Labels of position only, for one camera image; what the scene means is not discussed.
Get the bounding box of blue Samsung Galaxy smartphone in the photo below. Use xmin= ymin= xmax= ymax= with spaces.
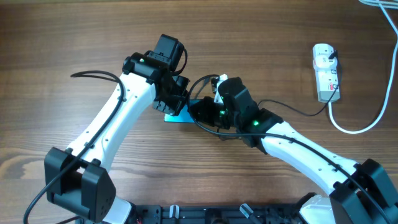
xmin=164 ymin=102 xmax=194 ymax=123

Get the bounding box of black USB charging cable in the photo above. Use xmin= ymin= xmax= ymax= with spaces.
xmin=186 ymin=49 xmax=343 ymax=138

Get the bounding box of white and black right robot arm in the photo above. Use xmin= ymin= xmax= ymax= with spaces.
xmin=187 ymin=75 xmax=397 ymax=223

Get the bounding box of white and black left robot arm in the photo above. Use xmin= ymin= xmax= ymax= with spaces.
xmin=44 ymin=34 xmax=189 ymax=223

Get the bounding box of white USB charger plug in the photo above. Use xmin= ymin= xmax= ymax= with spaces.
xmin=313 ymin=55 xmax=337 ymax=71

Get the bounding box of white power strip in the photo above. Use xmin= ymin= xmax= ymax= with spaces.
xmin=313 ymin=44 xmax=340 ymax=103

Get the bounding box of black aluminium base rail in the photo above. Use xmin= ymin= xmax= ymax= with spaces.
xmin=127 ymin=203 xmax=306 ymax=224

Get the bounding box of white power strip cord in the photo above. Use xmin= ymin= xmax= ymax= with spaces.
xmin=327 ymin=0 xmax=398 ymax=135

